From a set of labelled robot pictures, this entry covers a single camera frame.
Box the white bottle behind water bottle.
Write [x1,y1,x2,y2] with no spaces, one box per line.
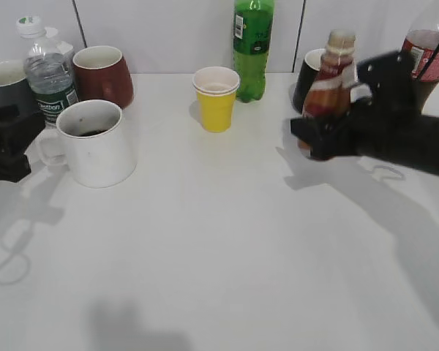
[45,27,75,61]

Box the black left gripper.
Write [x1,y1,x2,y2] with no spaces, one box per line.
[0,105,45,183]

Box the black ceramic mug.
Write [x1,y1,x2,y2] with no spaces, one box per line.
[292,48,326,113]

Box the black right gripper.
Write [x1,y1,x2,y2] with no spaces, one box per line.
[290,50,417,161]

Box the brown coffee drink bottle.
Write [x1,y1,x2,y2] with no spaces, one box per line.
[297,29,358,160]

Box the dark red ceramic mug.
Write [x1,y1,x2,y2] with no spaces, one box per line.
[72,45,134,109]

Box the yellow paper cup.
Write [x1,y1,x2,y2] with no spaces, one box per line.
[192,67,240,133]

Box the green soda bottle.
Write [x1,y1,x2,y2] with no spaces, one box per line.
[233,0,274,103]

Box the dark grey ceramic mug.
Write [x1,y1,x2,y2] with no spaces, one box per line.
[0,60,40,116]

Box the cola bottle red label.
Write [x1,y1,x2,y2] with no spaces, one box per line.
[402,1,439,111]

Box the clear water bottle green label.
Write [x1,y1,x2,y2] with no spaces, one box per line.
[16,15,79,127]

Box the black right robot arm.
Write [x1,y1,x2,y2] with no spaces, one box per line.
[290,51,439,176]

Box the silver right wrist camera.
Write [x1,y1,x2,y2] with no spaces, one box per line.
[350,84,372,107]

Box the white ceramic mug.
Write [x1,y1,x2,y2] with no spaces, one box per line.
[35,99,137,189]

